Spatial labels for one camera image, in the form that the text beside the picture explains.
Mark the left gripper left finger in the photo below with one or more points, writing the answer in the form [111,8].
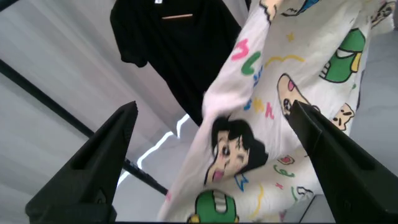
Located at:
[90,177]

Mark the cream printed garment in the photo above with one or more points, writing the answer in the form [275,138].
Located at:
[295,77]

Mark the black garment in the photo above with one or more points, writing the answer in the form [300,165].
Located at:
[186,56]

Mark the black clothes rack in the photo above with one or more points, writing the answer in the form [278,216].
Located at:
[46,99]

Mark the white curtain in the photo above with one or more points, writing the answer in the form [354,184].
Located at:
[77,77]

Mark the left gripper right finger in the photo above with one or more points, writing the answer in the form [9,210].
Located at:
[351,180]

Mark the pink clothes hanger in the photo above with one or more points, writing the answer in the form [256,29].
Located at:
[177,16]

